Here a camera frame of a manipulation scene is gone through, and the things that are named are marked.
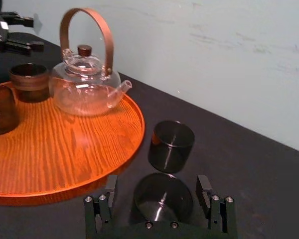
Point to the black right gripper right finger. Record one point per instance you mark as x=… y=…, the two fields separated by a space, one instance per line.
x=223 y=214

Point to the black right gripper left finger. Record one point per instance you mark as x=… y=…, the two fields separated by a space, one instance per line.
x=91 y=214

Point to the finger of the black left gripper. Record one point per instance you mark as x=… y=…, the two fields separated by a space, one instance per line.
x=20 y=20
x=22 y=46

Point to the round orange wooden tray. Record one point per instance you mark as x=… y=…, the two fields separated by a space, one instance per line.
x=64 y=154

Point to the dark glass with wooden band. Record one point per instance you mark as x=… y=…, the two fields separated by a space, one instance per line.
x=30 y=81

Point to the black table cloth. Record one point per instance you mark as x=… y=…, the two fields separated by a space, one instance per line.
x=239 y=179

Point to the glass teapot lid brown knob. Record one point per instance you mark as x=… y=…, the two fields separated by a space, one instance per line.
x=84 y=50

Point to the dark smoked glass cup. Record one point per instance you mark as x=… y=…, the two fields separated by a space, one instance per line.
x=170 y=149
x=162 y=196

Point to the amber brown glass cup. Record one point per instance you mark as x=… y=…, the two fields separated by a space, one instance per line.
x=1 y=112

